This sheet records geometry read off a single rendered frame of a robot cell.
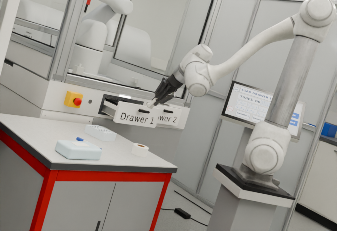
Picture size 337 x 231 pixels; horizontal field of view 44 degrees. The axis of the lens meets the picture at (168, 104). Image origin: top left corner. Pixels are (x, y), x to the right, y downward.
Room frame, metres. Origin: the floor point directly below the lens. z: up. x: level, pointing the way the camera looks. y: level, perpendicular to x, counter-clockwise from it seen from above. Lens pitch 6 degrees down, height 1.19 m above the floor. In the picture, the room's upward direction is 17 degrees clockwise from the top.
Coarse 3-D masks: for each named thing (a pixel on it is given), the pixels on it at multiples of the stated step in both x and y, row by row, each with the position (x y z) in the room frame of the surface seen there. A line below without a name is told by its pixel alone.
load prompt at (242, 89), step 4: (240, 88) 2.83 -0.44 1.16; (244, 88) 2.83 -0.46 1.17; (244, 92) 2.81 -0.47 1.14; (248, 92) 2.81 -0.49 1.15; (252, 92) 2.81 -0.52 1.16; (256, 92) 2.82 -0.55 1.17; (260, 92) 2.82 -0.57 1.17; (256, 96) 2.79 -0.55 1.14; (260, 96) 2.80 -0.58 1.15; (264, 96) 2.80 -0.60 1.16; (268, 96) 2.80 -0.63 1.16; (272, 96) 2.80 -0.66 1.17; (268, 100) 2.78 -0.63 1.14
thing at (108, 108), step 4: (104, 100) 2.18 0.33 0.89; (104, 104) 2.18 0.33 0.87; (108, 104) 2.15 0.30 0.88; (112, 104) 2.13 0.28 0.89; (104, 108) 2.16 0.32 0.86; (108, 108) 2.14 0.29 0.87; (112, 108) 2.12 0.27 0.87; (116, 108) 2.10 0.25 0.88; (104, 112) 2.16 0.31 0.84; (108, 112) 2.14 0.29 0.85; (112, 112) 2.11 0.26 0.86; (112, 116) 2.11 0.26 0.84
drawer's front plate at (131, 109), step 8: (120, 104) 2.06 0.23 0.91; (128, 104) 2.10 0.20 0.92; (136, 104) 2.15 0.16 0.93; (120, 112) 2.07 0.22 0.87; (128, 112) 2.11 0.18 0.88; (136, 112) 2.15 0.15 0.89; (152, 112) 2.23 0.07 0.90; (120, 120) 2.08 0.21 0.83; (128, 120) 2.12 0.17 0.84; (136, 120) 2.16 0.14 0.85; (144, 120) 2.20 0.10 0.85
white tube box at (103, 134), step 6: (90, 126) 1.91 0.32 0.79; (96, 126) 1.94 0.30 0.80; (84, 132) 1.89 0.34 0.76; (90, 132) 1.88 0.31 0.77; (96, 132) 1.86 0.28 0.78; (102, 132) 1.84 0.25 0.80; (108, 132) 1.89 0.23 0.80; (102, 138) 1.84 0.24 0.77; (108, 138) 1.86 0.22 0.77; (114, 138) 1.90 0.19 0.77
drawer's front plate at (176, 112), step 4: (148, 104) 2.38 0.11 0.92; (160, 108) 2.45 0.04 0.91; (164, 108) 2.48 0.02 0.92; (168, 108) 2.50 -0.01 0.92; (172, 108) 2.52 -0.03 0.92; (176, 108) 2.55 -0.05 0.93; (160, 112) 2.46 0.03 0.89; (164, 112) 2.49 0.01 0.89; (176, 112) 2.56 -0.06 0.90; (180, 112) 2.58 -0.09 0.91; (164, 116) 2.49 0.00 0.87; (168, 116) 2.52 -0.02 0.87; (172, 116) 2.54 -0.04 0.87; (176, 116) 2.56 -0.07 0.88; (160, 120) 2.48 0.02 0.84; (164, 120) 2.50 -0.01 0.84; (172, 120) 2.55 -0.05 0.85; (176, 120) 2.57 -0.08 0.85; (168, 124) 2.53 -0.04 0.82; (172, 124) 2.55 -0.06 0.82; (176, 124) 2.58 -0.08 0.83
